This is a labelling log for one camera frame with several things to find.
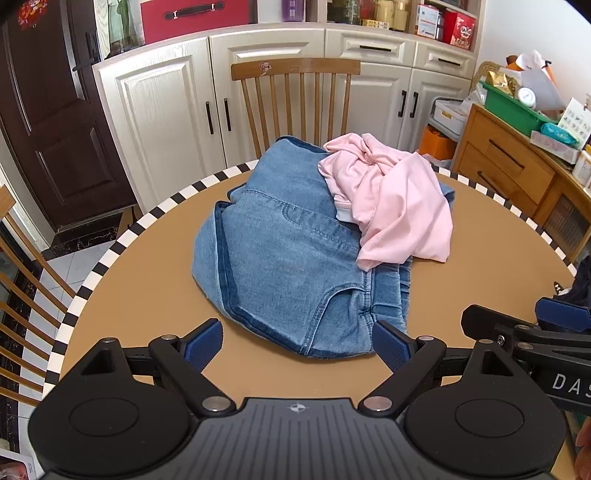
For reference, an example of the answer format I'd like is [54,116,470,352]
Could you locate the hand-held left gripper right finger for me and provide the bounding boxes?
[358,319,533,415]

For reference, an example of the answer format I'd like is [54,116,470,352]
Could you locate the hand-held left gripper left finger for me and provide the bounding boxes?
[81,318,236,416]

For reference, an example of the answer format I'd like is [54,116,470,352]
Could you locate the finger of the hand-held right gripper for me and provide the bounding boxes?
[536,298,591,333]
[462,305,544,359]

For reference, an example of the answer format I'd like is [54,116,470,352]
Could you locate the pink t-shirt white sleeves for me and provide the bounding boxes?
[318,132,454,273]

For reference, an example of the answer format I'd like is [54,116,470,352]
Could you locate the blue denim jeans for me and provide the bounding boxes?
[191,135,455,360]

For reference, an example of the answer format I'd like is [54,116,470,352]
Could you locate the wooden sideboard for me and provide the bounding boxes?
[450,104,591,265]

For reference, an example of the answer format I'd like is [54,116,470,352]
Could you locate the orange bag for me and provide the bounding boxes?
[419,124,459,161]

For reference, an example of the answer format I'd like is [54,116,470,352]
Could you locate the teal tissue pack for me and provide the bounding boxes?
[539,122,581,145]

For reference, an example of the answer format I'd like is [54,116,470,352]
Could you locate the wooden spindle chair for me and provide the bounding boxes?
[0,185,89,409]

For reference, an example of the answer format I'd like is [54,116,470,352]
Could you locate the white desk calendar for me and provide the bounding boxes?
[558,97,591,149]

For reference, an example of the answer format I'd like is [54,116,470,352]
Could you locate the white basket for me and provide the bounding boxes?
[431,98,471,136]

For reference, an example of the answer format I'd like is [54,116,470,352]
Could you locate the green plastic tray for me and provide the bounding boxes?
[478,80,563,137]

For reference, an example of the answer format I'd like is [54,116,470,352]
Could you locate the white cabinet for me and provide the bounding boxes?
[92,23,482,222]

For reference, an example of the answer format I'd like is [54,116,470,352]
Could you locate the white paper bag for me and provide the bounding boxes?
[514,49,567,112]

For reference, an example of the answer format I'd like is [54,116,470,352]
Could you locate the dark brown door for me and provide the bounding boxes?
[0,0,139,234]

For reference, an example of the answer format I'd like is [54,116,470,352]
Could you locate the wooden chair pink sticker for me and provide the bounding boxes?
[230,58,362,161]

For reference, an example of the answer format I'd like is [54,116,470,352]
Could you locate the red printed box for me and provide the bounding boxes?
[443,11,477,51]

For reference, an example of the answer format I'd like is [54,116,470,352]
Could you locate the white printed box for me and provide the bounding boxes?
[412,4,445,40]

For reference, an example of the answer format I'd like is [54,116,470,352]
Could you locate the red storage box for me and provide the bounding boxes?
[140,0,253,45]

